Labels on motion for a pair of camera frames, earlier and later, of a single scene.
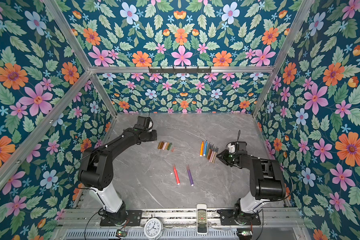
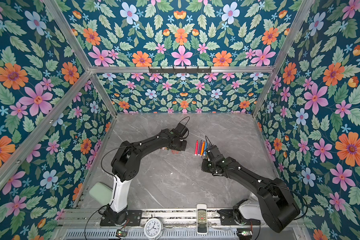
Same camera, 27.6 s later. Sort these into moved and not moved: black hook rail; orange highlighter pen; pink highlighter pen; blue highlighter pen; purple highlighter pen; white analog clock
Moved: purple highlighter pen; pink highlighter pen
Not moved: black hook rail; orange highlighter pen; blue highlighter pen; white analog clock
